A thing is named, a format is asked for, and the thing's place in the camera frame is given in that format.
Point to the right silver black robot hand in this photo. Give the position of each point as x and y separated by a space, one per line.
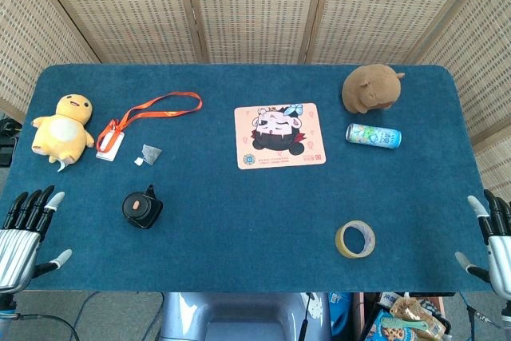
501 253

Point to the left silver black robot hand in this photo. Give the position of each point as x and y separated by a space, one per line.
16 249

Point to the black round pot with handle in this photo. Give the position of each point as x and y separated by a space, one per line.
153 213

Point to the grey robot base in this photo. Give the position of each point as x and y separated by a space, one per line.
239 317

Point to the brown snack bag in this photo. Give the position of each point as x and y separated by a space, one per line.
429 323

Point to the green plastic comb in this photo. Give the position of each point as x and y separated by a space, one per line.
399 323

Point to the yellow plush toy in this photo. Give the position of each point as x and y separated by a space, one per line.
62 131

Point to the blue pretzel snack bag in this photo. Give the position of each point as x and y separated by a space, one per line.
393 331

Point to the white badge holder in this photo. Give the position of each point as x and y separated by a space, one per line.
109 145

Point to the yellow tape roll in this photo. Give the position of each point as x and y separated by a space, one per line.
343 246

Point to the grey pyramid tea bag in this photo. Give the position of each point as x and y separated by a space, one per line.
151 154

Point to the blue plastic bag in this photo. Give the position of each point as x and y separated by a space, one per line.
339 313

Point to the green blue drink can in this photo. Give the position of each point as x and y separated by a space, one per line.
373 135

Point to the woven bamboo screen panel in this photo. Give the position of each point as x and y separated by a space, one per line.
28 37
479 57
255 5
127 5
383 5

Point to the brown capybara plush toy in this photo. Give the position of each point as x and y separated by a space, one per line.
371 91

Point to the blue felt table cover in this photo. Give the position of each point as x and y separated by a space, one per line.
247 213

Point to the pink cartoon mouse pad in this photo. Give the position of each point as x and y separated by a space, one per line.
279 135

